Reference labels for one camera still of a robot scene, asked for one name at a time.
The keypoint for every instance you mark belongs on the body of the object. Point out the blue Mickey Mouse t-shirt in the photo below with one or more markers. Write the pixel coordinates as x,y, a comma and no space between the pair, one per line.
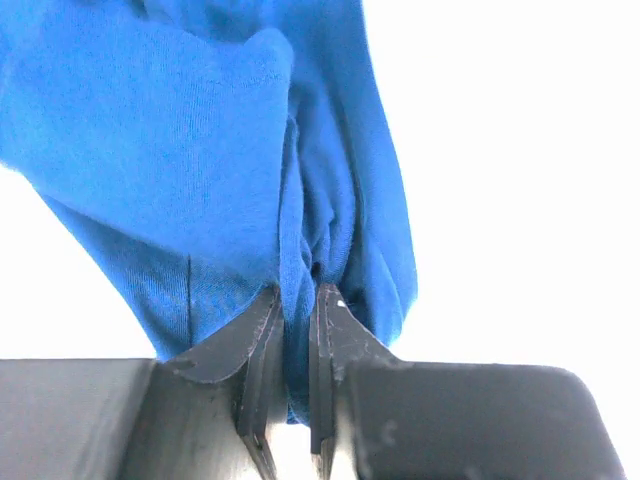
201,151

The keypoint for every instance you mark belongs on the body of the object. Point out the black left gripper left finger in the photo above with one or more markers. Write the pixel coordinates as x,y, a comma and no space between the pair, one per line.
211,412

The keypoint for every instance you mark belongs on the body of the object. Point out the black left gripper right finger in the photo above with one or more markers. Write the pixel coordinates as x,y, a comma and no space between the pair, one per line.
374,416

